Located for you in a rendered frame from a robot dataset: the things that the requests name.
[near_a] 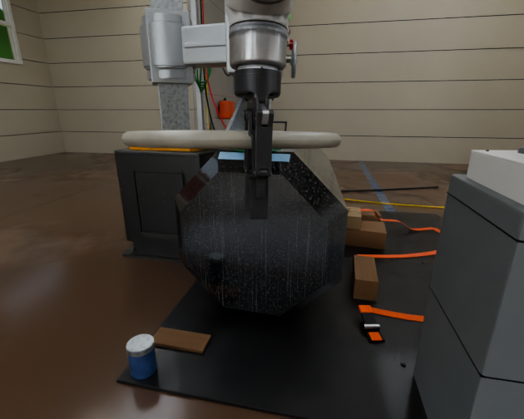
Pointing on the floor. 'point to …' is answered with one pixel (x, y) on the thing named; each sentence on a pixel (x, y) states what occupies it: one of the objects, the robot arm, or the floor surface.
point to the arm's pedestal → (483, 310)
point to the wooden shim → (181, 340)
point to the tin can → (141, 356)
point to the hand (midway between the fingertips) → (255, 196)
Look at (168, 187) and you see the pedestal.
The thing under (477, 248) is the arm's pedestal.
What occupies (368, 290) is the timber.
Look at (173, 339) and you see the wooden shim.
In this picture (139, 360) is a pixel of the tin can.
